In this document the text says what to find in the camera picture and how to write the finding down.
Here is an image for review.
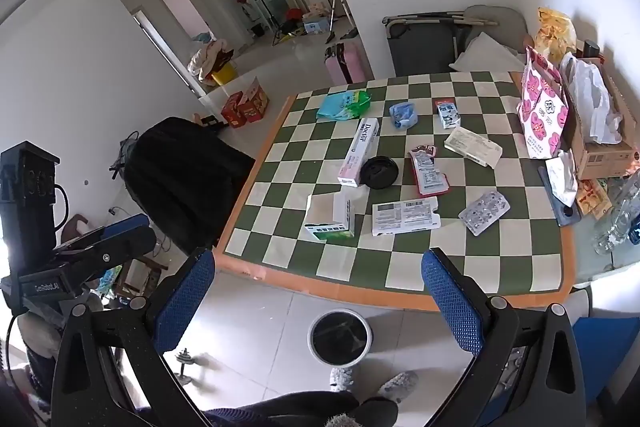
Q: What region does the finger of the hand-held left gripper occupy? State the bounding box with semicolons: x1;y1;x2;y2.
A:
52;213;152;254
54;226;158;284

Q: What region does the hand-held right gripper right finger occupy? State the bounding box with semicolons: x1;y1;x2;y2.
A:
420;248;589;427

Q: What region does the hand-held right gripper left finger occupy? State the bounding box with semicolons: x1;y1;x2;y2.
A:
50;248;218;427

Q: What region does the round white trash bin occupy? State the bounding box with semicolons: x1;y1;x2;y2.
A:
307;311;374;367

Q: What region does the white green medicine box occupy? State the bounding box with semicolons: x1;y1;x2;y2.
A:
303;192;357;244

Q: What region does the long white toothpaste box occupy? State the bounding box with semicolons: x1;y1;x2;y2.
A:
336;118;381;186

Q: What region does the small blue white carton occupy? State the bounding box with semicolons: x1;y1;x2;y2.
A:
434;99;462;129

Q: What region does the wooden chair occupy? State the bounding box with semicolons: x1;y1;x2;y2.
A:
112;252;171;300

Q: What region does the metal dumbbell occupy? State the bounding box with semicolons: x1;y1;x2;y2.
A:
175;347;212;388

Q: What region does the green white checkered table mat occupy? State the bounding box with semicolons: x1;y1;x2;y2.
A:
214;71;576;312

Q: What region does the flattened white carton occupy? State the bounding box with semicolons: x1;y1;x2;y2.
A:
371;198;441;238

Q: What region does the silver blister pack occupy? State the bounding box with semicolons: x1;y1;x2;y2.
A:
459;190;511;236

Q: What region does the grey fuzzy slipper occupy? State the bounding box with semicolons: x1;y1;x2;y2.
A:
329;366;357;393
377;371;420;404

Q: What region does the red white sachet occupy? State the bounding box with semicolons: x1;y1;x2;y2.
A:
408;145;451;198

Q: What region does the person's right leg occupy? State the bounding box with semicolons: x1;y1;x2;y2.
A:
357;398;401;427

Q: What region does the person's leg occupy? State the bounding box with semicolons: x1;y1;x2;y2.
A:
357;398;401;427
200;389;362;427

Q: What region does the dark smartphone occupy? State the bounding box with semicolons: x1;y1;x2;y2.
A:
537;165;582;228

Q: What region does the black round lid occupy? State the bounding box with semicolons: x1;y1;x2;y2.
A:
360;155;399;190

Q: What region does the person's left leg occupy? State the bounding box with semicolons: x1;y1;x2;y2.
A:
200;389;362;427

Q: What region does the white paper packet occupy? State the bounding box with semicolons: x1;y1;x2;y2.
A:
444;127;503;168

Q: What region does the red gift box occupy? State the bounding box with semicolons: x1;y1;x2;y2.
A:
237;77;271;124
221;92;248;128

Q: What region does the crumpled white tissue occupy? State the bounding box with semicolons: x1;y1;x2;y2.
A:
544;150;580;208

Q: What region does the orange snack packet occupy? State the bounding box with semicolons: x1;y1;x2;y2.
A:
575;179;613;220

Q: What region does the yellow bucket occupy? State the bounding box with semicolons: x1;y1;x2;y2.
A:
210;63;237;88

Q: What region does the pile of clothes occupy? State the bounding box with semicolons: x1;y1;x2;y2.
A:
187;38;235;82

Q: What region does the clear plastic bottle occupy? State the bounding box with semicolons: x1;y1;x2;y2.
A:
592;169;640;258

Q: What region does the crumpled blue plastic wrap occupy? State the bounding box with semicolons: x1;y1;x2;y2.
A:
389;102;419;129

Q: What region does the brown cardboard box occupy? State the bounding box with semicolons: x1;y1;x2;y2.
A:
562;57;637;180

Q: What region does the pink patterned paper bag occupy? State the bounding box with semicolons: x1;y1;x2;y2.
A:
516;47;571;160

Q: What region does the green blue tissue pack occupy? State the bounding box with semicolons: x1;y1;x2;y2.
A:
316;89;373;122

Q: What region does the white plastic bag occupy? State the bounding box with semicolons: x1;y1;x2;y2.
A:
559;53;623;145

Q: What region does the white pillow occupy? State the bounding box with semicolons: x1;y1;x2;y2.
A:
448;32;526;72

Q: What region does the grey folding bed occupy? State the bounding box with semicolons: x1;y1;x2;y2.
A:
382;9;501;78

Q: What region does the pink suitcase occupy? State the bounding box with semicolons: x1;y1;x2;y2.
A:
324;41;368;85

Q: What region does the yellow snack bag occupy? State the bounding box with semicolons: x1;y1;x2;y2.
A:
535;7;578;60

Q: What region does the black cable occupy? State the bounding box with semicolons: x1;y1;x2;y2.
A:
51;182;70;233

